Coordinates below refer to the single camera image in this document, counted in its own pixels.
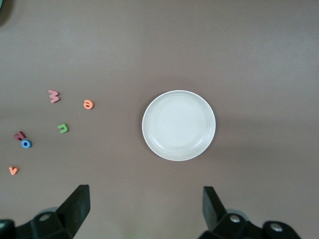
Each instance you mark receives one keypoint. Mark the orange letter e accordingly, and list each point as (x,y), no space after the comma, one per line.
(85,104)

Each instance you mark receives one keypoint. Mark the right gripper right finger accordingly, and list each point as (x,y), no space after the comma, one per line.
(224,224)

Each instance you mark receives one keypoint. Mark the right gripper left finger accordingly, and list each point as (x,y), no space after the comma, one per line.
(62,221)

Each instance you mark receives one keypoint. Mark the brown table cover sheet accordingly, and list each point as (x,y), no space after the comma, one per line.
(159,49)

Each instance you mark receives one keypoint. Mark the pink letter w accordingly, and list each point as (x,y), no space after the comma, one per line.
(54,96)

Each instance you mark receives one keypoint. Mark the blue letter o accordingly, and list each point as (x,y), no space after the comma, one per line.
(22,144)

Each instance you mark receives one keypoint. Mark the beige round plate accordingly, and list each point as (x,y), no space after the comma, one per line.
(178,125)

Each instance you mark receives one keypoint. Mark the orange letter v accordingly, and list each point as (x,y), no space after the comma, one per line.
(13,173)

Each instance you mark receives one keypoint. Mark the green letter u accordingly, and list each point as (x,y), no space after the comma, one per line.
(59,128)

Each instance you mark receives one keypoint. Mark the red letter z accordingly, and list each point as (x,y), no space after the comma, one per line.
(20,136)

